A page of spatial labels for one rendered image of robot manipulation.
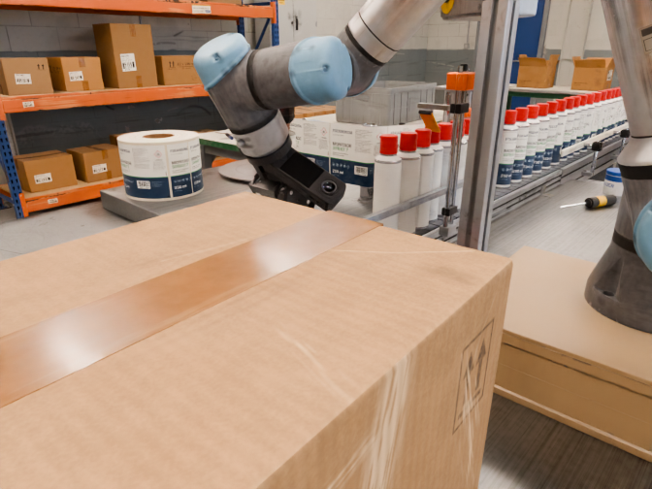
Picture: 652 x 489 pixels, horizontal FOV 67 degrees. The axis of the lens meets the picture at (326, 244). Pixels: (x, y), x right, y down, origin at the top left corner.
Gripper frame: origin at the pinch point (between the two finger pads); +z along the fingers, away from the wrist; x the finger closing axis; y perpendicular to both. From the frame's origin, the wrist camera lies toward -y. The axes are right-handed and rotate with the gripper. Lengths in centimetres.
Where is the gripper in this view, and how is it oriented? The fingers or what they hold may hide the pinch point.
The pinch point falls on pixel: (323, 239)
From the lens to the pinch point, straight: 83.5
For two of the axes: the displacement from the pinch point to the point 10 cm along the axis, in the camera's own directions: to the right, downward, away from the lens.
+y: -7.3, -2.5, 6.3
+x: -5.9, 7.0, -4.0
